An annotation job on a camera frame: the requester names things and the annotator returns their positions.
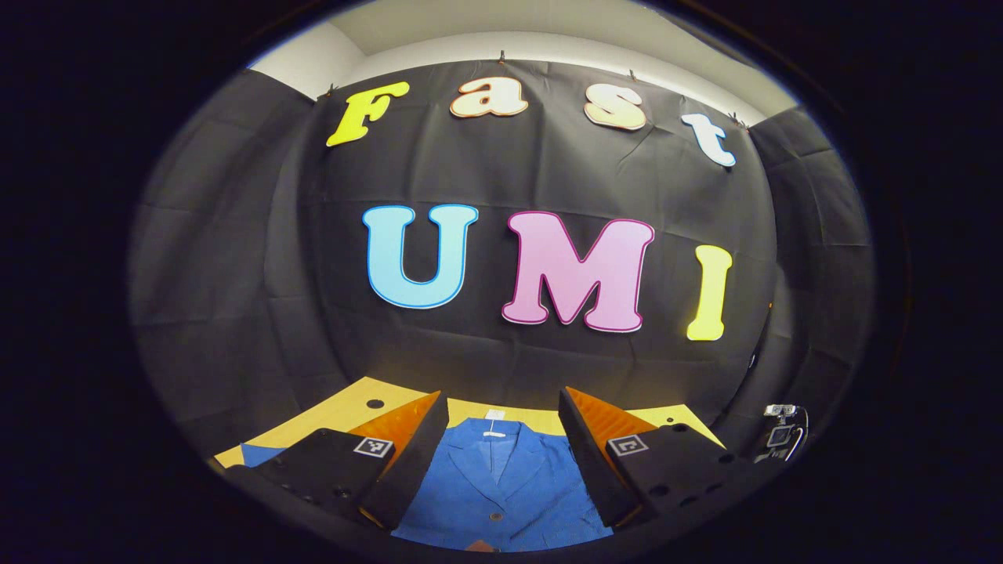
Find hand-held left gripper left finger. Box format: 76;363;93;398
227;390;451;533

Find blue button shirt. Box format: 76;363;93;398
239;418;614;553

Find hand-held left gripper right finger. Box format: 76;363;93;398
558;386;777;530

